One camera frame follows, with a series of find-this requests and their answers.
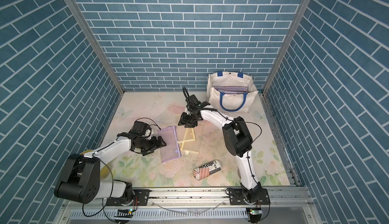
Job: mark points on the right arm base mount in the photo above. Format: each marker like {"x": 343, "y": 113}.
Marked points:
{"x": 242, "y": 196}

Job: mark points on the yellow bowl with items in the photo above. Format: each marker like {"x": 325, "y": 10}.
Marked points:
{"x": 104, "y": 172}

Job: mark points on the crushed striped drink can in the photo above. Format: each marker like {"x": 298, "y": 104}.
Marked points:
{"x": 207, "y": 169}

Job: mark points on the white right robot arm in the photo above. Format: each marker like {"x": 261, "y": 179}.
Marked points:
{"x": 237, "y": 139}

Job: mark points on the purple mesh pouch bottom left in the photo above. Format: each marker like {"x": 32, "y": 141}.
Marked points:
{"x": 171, "y": 151}

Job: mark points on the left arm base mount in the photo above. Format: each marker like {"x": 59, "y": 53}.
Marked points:
{"x": 137, "y": 197}

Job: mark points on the white canvas tote bag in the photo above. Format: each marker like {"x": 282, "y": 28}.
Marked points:
{"x": 234, "y": 103}

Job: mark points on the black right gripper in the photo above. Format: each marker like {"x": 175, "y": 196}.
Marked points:
{"x": 184, "y": 119}

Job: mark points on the purple mesh pouch lower left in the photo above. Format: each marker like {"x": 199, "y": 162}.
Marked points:
{"x": 231, "y": 89}

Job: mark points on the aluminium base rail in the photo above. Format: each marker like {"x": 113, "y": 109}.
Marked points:
{"x": 208, "y": 205}

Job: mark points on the cream yellow pouch bottom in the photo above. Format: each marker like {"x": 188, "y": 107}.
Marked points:
{"x": 194, "y": 146}

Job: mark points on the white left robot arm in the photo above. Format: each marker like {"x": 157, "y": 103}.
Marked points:
{"x": 80, "y": 179}

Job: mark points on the purple mesh pouch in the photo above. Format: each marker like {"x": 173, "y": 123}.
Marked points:
{"x": 171, "y": 151}
{"x": 231, "y": 89}

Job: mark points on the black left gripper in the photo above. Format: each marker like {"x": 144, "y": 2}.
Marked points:
{"x": 154, "y": 145}

